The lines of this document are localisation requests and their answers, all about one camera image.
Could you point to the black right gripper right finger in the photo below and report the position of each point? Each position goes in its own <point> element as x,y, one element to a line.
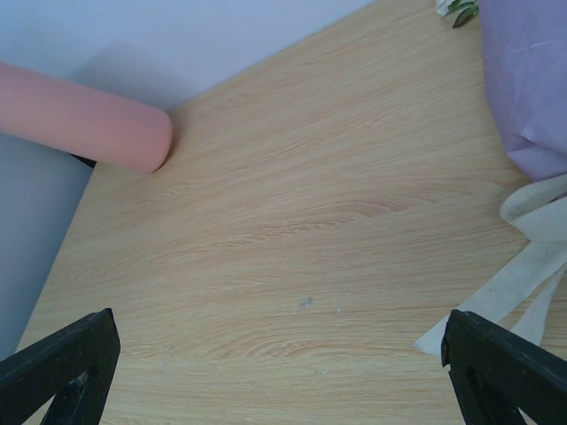
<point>499,377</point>

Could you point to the cream ribbon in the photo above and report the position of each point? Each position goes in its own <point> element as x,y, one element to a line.
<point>537,210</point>

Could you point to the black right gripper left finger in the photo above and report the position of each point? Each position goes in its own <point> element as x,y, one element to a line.
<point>72,369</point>

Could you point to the pink cylindrical vase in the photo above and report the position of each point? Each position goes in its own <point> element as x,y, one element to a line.
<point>83,121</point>

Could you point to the purple flower bouquet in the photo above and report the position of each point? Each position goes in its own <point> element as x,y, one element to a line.
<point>524,59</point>

